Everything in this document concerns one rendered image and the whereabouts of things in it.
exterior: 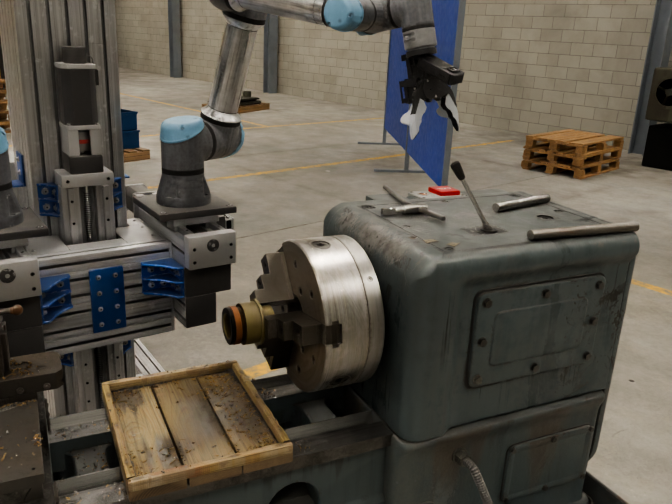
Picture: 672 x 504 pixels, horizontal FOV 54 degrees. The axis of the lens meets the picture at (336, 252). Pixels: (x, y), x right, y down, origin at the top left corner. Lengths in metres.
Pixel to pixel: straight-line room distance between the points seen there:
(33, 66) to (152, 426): 1.00
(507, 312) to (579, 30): 10.96
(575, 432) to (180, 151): 1.22
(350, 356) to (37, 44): 1.14
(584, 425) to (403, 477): 0.49
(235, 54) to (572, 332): 1.11
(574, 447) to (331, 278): 0.77
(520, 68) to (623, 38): 1.88
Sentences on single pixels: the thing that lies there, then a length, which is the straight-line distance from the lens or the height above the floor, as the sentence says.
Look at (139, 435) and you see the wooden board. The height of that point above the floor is 0.89.
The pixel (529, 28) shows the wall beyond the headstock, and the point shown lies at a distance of 12.70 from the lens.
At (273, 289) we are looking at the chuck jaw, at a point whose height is 1.14.
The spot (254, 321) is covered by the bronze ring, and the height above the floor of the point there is 1.10.
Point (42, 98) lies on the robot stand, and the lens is 1.92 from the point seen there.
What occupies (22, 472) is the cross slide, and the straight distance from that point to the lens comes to 1.19.
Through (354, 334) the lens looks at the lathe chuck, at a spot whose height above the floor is 1.10.
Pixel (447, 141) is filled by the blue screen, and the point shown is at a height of 0.72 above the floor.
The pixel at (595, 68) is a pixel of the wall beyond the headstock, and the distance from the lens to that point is 12.04.
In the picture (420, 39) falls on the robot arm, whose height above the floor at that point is 1.63.
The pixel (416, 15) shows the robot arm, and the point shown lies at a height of 1.68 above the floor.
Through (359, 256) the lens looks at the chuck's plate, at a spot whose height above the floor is 1.22.
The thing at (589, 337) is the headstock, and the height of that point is 1.02.
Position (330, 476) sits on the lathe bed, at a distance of 1.41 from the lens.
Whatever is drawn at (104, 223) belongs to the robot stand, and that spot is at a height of 1.11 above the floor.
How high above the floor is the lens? 1.64
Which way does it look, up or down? 19 degrees down
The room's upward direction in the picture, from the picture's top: 3 degrees clockwise
